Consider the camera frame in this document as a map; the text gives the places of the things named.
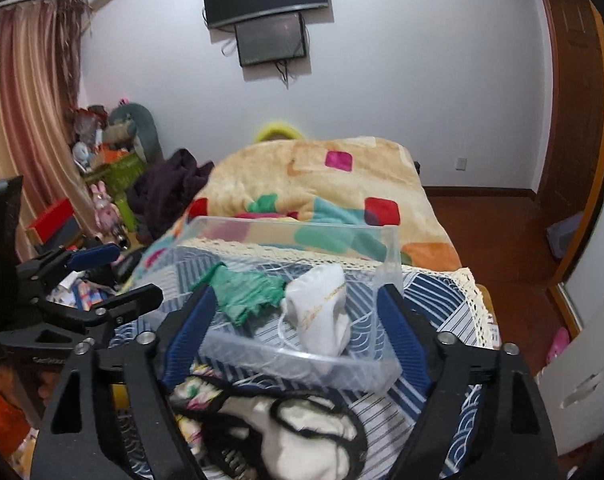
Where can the brown wooden door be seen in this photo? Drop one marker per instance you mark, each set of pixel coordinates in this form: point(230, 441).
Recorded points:
point(572, 180)

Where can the red box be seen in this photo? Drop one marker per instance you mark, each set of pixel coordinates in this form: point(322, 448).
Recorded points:
point(48, 224)

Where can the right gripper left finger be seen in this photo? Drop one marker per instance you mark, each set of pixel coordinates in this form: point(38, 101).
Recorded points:
point(152, 365)

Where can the pink rabbit toy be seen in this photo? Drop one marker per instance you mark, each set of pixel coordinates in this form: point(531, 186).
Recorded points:
point(107, 215)

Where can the clear plastic storage box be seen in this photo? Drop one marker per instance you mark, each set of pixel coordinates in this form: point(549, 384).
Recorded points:
point(371, 243)

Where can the white drawstring pouch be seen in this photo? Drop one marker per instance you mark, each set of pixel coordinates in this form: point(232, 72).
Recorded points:
point(313, 315)

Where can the yellow plush item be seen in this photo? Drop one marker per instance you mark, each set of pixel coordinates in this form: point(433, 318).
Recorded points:
point(275, 131)

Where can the green storage box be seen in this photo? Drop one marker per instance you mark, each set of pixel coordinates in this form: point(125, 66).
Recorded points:
point(118, 176)

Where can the white wall socket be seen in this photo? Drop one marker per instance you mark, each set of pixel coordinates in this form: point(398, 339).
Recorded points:
point(460, 164)

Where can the dark purple garment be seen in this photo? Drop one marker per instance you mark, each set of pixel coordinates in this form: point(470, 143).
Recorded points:
point(163, 192)

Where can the green bottle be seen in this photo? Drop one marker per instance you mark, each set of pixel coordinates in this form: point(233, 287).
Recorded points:
point(127, 216)

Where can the yellow floral cloth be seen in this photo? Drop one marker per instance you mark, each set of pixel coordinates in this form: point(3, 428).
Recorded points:
point(198, 394)

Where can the blue white patterned cloth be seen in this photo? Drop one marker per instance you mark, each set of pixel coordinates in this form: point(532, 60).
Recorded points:
point(266, 352)

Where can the small black wall monitor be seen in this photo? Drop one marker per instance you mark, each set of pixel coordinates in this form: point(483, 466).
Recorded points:
point(271, 39)

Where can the beige colourful fleece blanket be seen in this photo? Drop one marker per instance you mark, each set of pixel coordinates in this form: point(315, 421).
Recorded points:
point(363, 181)

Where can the grey plush toy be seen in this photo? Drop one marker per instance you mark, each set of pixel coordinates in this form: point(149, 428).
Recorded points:
point(132, 126)

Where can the pink striped curtain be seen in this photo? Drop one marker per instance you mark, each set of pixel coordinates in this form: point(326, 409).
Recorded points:
point(39, 84)

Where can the black and white bra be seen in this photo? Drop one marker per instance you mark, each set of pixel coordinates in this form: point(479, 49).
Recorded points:
point(295, 434)

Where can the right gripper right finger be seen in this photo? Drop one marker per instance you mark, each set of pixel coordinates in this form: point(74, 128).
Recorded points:
point(441, 367)

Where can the green knitted cloth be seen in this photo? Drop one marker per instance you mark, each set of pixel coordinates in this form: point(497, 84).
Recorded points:
point(242, 295)

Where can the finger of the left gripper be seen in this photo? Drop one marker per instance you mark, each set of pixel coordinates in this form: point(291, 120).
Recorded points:
point(53, 267)
point(111, 313)

